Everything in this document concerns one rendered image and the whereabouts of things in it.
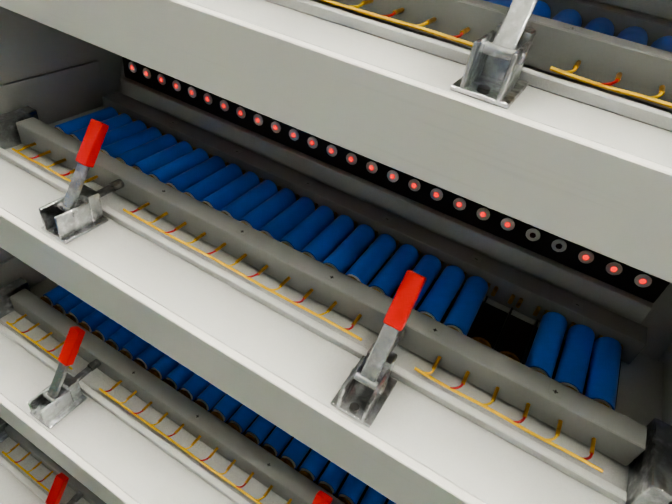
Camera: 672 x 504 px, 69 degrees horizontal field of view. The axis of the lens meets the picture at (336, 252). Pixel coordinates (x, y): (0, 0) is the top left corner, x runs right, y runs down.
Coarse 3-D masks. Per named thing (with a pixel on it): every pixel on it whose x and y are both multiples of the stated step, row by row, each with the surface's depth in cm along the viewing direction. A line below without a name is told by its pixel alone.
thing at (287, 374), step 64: (0, 128) 45; (0, 192) 41; (384, 192) 42; (64, 256) 37; (128, 256) 37; (512, 256) 39; (128, 320) 37; (192, 320) 34; (256, 320) 34; (320, 320) 35; (640, 320) 37; (256, 384) 32; (320, 384) 31; (448, 384) 33; (640, 384) 35; (320, 448) 32; (384, 448) 28; (448, 448) 29; (512, 448) 30; (576, 448) 30
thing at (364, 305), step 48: (48, 144) 44; (144, 192) 40; (240, 240) 37; (336, 288) 35; (432, 336) 32; (480, 384) 32; (528, 384) 31; (528, 432) 30; (576, 432) 30; (624, 432) 29
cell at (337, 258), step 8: (352, 232) 41; (360, 232) 41; (368, 232) 41; (344, 240) 40; (352, 240) 40; (360, 240) 40; (368, 240) 41; (336, 248) 39; (344, 248) 39; (352, 248) 39; (360, 248) 40; (328, 256) 38; (336, 256) 38; (344, 256) 38; (352, 256) 39; (328, 264) 38; (336, 264) 37; (344, 264) 38; (344, 272) 38
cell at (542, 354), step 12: (552, 312) 37; (540, 324) 36; (552, 324) 36; (564, 324) 36; (540, 336) 35; (552, 336) 35; (540, 348) 34; (552, 348) 34; (528, 360) 33; (540, 360) 33; (552, 360) 33; (552, 372) 33
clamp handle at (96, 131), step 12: (96, 120) 37; (96, 132) 37; (84, 144) 37; (96, 144) 37; (84, 156) 37; (96, 156) 37; (84, 168) 37; (72, 180) 37; (84, 180) 37; (72, 192) 37; (72, 204) 37
